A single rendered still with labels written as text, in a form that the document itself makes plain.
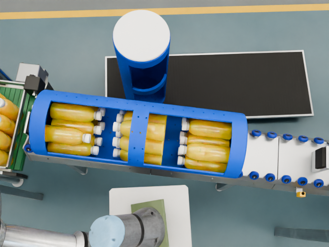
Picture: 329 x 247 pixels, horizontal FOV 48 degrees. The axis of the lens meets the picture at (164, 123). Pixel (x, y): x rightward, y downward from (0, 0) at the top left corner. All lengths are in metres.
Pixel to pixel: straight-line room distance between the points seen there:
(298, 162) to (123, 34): 1.05
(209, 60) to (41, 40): 1.33
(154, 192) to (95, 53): 1.70
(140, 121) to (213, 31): 1.73
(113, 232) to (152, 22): 1.06
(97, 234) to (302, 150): 1.08
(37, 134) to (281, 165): 1.11
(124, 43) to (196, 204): 1.33
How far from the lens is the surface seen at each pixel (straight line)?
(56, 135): 1.59
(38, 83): 1.85
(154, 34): 1.83
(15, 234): 1.24
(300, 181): 1.81
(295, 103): 2.82
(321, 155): 1.76
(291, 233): 2.48
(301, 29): 3.27
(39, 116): 1.54
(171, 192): 1.50
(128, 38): 1.82
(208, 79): 2.72
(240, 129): 1.50
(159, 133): 1.49
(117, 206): 1.50
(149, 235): 1.32
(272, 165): 1.83
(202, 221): 2.67
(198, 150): 1.53
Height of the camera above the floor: 2.64
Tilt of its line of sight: 75 degrees down
